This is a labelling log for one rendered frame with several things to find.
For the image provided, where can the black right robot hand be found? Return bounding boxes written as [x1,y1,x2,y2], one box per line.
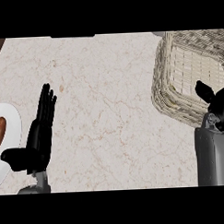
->
[194,78,224,136]

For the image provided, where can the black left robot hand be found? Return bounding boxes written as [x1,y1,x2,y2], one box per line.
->
[0,82,61,177]

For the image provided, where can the white placemat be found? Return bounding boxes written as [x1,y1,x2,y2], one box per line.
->
[0,102,26,188]

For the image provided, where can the pale wicker basket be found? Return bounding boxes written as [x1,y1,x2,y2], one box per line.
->
[148,29,224,131]

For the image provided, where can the grey object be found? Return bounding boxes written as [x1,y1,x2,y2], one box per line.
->
[151,31,166,39]

